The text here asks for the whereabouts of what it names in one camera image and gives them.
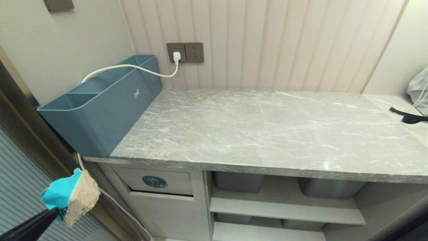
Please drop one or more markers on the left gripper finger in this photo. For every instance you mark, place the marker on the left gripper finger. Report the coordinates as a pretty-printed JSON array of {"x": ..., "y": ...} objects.
[{"x": 31, "y": 226}]

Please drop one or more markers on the turquoise paper wrapper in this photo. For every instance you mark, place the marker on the turquoise paper wrapper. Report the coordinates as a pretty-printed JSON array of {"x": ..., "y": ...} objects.
[{"x": 78, "y": 197}]

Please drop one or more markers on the grey counter cabinet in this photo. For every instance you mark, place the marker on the grey counter cabinet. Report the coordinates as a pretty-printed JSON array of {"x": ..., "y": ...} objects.
[{"x": 167, "y": 214}]

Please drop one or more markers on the trash bin flap door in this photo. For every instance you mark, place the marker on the trash bin flap door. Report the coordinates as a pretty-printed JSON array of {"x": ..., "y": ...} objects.
[{"x": 174, "y": 182}]

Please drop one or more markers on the grey storage bin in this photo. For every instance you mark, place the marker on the grey storage bin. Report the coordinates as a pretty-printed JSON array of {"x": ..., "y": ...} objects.
[
  {"x": 239, "y": 182},
  {"x": 331, "y": 189}
]

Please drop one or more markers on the blue plastic organizer box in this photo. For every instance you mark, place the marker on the blue plastic organizer box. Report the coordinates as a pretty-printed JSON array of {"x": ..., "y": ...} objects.
[{"x": 100, "y": 110}]

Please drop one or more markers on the white power plug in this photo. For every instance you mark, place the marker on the white power plug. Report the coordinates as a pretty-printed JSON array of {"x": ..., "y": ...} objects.
[{"x": 177, "y": 56}]

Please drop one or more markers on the grey cabinet shelf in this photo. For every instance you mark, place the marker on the grey cabinet shelf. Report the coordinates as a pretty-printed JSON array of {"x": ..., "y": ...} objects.
[{"x": 284, "y": 207}]

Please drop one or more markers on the grey wall socket panel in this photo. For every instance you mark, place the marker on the grey wall socket panel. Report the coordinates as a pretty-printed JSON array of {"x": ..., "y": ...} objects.
[{"x": 171, "y": 50}]

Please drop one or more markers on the brown wall socket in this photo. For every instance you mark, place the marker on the brown wall socket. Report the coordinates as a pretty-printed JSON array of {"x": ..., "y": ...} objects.
[{"x": 194, "y": 52}]

